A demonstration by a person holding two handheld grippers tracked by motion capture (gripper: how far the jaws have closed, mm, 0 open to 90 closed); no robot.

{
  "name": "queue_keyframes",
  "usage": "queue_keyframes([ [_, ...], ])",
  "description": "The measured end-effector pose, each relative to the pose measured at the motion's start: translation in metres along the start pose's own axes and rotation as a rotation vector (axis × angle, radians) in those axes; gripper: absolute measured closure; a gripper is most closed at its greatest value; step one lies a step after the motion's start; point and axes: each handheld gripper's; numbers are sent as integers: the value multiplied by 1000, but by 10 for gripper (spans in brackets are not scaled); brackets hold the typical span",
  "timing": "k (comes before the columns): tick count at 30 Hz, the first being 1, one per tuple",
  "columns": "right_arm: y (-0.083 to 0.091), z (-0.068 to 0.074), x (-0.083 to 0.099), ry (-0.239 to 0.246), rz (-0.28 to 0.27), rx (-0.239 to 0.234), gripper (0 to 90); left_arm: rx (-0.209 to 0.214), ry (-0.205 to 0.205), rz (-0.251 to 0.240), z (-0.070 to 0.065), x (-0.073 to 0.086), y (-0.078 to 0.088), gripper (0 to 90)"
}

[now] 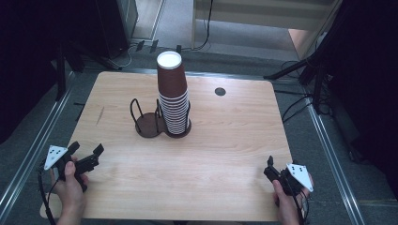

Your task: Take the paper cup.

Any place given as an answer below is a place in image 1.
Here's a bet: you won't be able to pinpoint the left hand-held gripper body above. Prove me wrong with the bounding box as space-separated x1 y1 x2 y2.
43 144 101 193

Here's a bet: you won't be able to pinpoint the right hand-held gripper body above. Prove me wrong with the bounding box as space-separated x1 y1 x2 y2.
263 164 314 197

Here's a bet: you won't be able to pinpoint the dark wire cup holder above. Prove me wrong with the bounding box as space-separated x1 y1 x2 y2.
130 97 192 139

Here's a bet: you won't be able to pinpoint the stack of brown paper cups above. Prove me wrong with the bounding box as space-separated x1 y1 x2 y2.
156 50 191 136

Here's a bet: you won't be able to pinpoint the person's right hand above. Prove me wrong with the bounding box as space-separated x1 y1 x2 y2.
271 180 314 225

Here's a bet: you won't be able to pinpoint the person's left hand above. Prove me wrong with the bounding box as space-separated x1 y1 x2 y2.
50 160 90 217

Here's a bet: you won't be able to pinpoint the black metal stand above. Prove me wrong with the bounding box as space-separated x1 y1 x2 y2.
54 40 123 102

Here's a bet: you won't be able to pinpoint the black tripod stand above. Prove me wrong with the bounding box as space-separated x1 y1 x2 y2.
263 46 332 115

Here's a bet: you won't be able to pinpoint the dark cabinet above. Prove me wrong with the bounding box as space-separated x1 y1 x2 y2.
93 0 139 59

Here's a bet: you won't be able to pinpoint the metal floor rail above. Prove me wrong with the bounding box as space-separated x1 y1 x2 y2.
0 71 78 217
304 102 367 225

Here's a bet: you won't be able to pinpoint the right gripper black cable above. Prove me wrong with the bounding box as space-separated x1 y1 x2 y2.
290 184 312 225

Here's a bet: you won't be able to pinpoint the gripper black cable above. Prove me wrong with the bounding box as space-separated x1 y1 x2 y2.
37 158 60 225
290 184 312 225

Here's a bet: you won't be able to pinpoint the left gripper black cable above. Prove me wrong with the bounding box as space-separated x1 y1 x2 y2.
37 158 60 225

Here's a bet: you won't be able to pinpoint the black floor cables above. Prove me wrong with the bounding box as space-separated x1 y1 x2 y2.
274 88 314 124

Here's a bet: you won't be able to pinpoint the white floor cable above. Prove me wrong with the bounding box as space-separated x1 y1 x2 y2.
107 43 139 70

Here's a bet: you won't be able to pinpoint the black hanging cable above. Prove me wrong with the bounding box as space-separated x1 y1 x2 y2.
181 0 215 53

